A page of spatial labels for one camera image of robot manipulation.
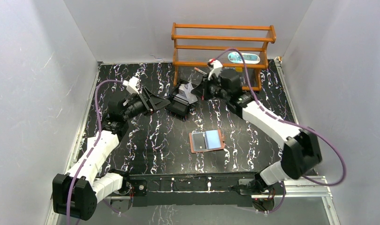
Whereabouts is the orange wooden shelf rack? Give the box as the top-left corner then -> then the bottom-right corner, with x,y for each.
171,23 -> 276,91

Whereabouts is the red white marker pen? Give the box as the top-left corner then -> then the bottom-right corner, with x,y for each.
194,67 -> 207,75

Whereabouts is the black VIP card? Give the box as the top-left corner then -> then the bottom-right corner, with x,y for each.
191,132 -> 207,152

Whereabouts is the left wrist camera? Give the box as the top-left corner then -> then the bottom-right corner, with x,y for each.
122,76 -> 140,96

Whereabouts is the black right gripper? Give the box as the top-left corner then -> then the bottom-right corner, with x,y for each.
190,74 -> 229,101

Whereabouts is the blue white packaged item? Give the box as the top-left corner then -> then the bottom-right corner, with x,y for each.
228,52 -> 261,64

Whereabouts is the brown leather card holder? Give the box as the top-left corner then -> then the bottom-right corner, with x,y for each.
189,129 -> 225,153

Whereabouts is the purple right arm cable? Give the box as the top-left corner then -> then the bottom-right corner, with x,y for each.
208,47 -> 347,214

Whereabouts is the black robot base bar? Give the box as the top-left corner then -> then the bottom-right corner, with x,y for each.
100,169 -> 290,208

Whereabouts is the black card dispenser box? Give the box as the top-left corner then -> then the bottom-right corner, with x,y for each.
165,89 -> 191,118

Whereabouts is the grey card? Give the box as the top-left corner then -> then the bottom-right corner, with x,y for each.
176,82 -> 198,104

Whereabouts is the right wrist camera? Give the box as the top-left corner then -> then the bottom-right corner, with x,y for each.
206,59 -> 242,92

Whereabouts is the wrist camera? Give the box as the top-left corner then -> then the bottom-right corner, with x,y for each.
122,76 -> 140,96
206,59 -> 242,92

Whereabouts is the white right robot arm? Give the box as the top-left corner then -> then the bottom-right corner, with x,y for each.
191,75 -> 322,194

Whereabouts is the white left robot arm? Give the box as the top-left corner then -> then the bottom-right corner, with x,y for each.
52,88 -> 170,220

